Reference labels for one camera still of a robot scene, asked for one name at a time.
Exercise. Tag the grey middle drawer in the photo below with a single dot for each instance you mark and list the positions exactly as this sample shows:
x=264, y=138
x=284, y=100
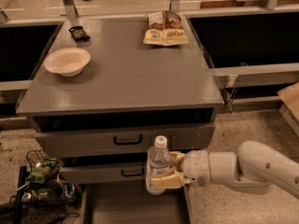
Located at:
x=105, y=173

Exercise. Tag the grey top drawer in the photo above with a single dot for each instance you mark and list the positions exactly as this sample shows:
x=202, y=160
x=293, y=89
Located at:
x=86, y=143

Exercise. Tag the grey open bottom drawer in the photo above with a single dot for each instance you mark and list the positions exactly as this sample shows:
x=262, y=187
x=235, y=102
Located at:
x=128, y=202

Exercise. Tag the grey drawer cabinet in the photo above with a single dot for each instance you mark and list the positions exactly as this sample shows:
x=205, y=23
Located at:
x=126, y=84

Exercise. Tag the brown and yellow snack bag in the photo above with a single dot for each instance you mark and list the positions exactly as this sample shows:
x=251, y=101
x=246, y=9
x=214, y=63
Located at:
x=165, y=29

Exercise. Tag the black wire basket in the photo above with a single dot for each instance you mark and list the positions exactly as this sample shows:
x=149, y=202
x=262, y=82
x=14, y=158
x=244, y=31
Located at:
x=34, y=157

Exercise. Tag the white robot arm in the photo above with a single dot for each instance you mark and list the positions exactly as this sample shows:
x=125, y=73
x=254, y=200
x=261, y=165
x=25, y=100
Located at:
x=253, y=168

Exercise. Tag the clear plastic water bottle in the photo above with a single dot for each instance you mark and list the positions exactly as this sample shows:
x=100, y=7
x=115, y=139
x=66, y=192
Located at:
x=158, y=163

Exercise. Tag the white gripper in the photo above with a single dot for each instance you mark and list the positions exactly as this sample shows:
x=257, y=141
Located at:
x=196, y=167

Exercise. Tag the white ceramic bowl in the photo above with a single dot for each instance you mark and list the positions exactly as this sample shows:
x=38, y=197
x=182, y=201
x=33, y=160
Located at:
x=67, y=62

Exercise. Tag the small black snack packet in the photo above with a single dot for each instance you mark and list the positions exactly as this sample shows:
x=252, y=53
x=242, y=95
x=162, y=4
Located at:
x=78, y=34

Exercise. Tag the green chip bag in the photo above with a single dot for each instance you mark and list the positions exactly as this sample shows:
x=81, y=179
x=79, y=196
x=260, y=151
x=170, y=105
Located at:
x=42, y=173

